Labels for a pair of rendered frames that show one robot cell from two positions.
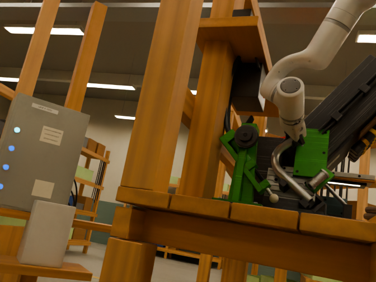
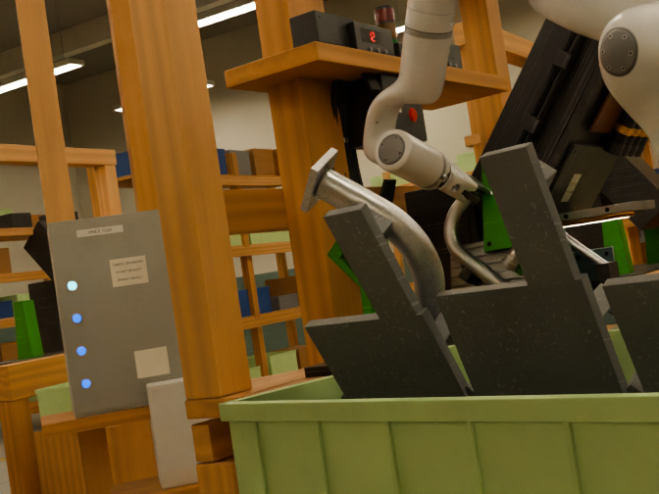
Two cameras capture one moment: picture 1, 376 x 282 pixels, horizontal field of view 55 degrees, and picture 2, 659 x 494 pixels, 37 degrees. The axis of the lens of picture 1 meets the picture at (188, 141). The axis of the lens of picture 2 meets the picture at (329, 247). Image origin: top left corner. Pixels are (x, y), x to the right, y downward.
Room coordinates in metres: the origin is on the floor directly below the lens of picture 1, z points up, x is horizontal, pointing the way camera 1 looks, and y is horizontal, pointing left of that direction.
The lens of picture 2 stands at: (-0.81, -0.60, 1.07)
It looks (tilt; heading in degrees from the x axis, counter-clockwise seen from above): 2 degrees up; 14
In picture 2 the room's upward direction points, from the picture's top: 9 degrees counter-clockwise
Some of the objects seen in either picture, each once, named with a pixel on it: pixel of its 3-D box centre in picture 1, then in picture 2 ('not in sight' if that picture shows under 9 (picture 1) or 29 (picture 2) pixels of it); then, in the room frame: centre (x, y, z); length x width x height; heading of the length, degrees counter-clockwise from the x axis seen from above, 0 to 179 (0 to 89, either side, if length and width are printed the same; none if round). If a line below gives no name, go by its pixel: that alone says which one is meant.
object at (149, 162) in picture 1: (231, 109); (380, 147); (1.55, -0.17, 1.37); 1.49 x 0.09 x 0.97; 159
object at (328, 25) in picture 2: (244, 28); (324, 33); (1.25, -0.14, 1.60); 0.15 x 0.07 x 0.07; 159
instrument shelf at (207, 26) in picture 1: (244, 78); (383, 81); (1.54, -0.21, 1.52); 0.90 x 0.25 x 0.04; 159
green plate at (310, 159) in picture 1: (311, 154); (513, 201); (1.35, -0.48, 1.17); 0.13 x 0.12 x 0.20; 159
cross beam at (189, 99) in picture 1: (212, 136); (365, 206); (1.58, -0.10, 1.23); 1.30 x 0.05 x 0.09; 159
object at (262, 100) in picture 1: (249, 88); (383, 113); (1.42, -0.22, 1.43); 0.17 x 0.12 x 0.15; 159
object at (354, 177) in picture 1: (320, 177); (560, 221); (1.48, -0.57, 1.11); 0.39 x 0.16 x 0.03; 69
